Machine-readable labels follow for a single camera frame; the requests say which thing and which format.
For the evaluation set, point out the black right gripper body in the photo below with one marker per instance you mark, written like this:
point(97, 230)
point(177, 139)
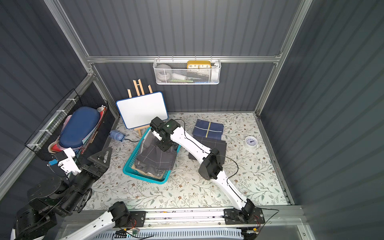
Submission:
point(165, 143)

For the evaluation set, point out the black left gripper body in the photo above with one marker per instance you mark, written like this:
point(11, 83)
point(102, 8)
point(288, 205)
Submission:
point(94, 163)

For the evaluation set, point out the teal plastic basket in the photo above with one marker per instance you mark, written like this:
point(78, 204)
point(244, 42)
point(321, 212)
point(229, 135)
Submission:
point(127, 169)

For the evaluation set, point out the dark grid pillowcase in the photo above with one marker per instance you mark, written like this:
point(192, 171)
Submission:
point(220, 145)
point(150, 155)

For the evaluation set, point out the navy pillowcase yellow stripe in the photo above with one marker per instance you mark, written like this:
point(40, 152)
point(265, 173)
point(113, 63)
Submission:
point(209, 130)

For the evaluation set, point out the grey pillowcase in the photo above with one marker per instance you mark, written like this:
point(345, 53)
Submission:
point(149, 171)

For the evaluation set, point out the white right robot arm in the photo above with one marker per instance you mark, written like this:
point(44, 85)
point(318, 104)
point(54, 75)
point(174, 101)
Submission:
point(210, 160)

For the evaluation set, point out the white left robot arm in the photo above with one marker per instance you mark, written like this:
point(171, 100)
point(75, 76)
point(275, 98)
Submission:
point(54, 197)

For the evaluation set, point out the blue framed whiteboard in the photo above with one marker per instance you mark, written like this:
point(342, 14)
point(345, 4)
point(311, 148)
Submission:
point(140, 111)

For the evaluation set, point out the navy blue oval cushion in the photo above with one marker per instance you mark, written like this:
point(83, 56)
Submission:
point(81, 123)

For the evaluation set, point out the yellow clock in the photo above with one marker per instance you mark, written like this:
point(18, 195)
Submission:
point(199, 64)

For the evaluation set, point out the small white round clock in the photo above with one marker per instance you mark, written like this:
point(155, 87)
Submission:
point(251, 142)

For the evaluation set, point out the blue toy with cord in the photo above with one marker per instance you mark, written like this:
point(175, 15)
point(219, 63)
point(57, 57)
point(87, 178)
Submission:
point(118, 136)

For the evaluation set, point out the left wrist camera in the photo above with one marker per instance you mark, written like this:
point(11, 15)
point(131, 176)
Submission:
point(65, 160)

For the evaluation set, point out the black wire side basket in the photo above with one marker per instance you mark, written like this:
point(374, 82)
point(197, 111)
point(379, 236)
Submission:
point(47, 144)

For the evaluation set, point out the tape roll in wall basket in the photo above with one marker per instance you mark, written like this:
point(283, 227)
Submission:
point(163, 72)

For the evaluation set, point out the white wire wall basket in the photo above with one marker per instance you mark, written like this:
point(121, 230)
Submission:
point(183, 76)

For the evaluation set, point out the metal base rail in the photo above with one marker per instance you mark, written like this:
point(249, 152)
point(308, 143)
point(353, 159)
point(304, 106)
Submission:
point(224, 217)

